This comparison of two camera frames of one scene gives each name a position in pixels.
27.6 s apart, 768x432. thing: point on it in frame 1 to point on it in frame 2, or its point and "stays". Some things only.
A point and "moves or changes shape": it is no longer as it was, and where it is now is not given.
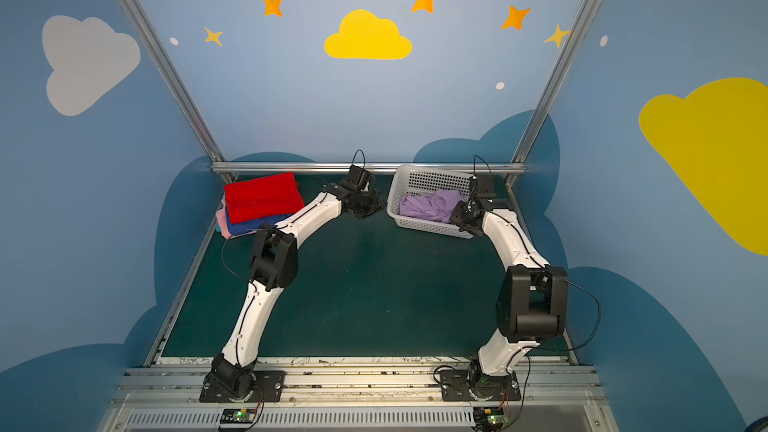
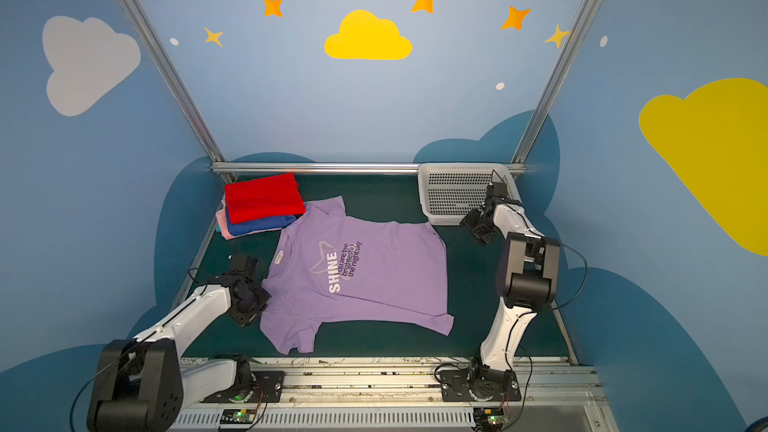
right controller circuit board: x=488 y=418 stays
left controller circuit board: x=238 y=415 stays
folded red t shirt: x=263 y=198 stays
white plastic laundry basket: x=422 y=197 moves or changes shape
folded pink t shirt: x=222 y=219 stays
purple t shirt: x=436 y=206 to x=328 y=266
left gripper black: x=369 y=204 to x=253 y=304
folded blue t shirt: x=241 y=228 stays
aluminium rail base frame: x=362 y=394 stays
